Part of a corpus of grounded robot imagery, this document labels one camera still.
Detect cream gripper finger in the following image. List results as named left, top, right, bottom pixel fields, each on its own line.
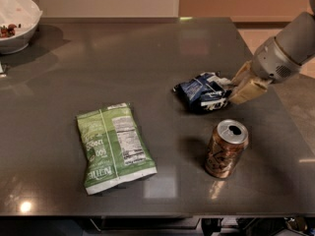
left=228, top=78, right=271, bottom=104
left=232, top=61, right=252, bottom=85

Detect blue chip bag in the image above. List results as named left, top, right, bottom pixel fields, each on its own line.
left=173, top=72, right=233, bottom=113

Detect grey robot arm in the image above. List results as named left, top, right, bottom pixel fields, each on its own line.
left=228, top=0, right=315, bottom=104

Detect orange soda can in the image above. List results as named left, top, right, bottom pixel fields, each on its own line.
left=205, top=119, right=249, bottom=179

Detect green chip bag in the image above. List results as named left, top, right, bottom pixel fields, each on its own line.
left=77, top=103, right=157, bottom=195

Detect white bowl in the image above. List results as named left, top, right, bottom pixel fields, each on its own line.
left=0, top=0, right=44, bottom=55

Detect white paper in bowl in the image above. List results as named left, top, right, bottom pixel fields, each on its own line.
left=0, top=0, right=42, bottom=28

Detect food pieces in bowl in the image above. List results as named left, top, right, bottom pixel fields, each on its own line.
left=0, top=24, right=20, bottom=38

